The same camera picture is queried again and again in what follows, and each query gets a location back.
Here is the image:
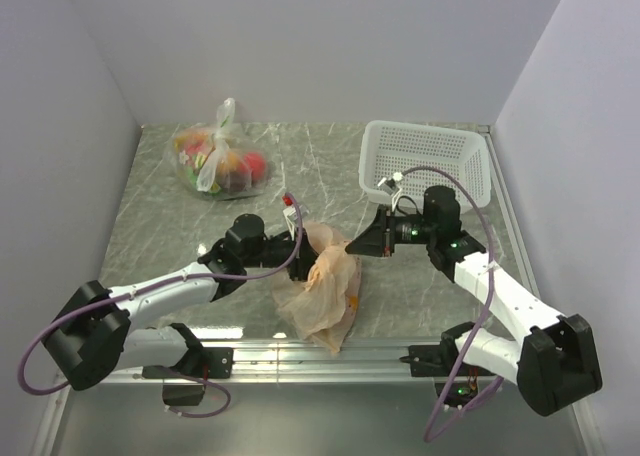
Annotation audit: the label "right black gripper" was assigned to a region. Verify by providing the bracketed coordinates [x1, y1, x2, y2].
[345, 206, 437, 258]

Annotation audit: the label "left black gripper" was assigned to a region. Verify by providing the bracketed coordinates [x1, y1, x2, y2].
[243, 228, 337, 282]

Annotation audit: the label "beige plastic bag orange prints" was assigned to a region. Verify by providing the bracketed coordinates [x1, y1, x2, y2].
[269, 221, 362, 353]

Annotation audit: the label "white perforated plastic basket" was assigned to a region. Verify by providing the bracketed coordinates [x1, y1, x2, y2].
[358, 120, 492, 208]

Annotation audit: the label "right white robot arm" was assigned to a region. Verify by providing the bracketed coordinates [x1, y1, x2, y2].
[346, 186, 603, 416]

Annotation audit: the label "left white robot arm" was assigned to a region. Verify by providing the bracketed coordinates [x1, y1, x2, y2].
[43, 214, 318, 391]

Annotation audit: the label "clear tied bag of fruits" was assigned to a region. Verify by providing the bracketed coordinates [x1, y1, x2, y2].
[163, 98, 270, 201]

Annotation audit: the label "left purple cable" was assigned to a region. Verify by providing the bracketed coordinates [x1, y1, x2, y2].
[17, 191, 306, 419]

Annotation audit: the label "purple cable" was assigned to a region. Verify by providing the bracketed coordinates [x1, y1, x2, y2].
[17, 191, 306, 419]
[399, 165, 504, 443]

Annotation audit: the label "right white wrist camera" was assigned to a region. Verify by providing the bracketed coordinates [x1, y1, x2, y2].
[377, 172, 404, 211]

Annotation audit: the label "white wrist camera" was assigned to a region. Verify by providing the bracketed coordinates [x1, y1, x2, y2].
[377, 172, 404, 211]
[282, 193, 301, 238]

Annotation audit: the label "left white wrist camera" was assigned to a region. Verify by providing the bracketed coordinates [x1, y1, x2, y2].
[282, 193, 301, 238]

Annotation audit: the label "aluminium front rail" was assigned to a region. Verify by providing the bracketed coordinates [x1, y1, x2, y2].
[54, 338, 584, 385]

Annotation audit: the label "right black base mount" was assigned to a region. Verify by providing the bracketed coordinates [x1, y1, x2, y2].
[399, 345, 480, 409]

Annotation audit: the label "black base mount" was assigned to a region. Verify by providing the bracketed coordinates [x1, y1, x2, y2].
[141, 347, 234, 415]
[399, 345, 480, 409]

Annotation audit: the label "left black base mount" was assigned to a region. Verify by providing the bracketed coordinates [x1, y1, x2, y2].
[141, 347, 234, 415]

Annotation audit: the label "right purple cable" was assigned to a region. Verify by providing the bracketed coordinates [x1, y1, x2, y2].
[399, 165, 504, 443]

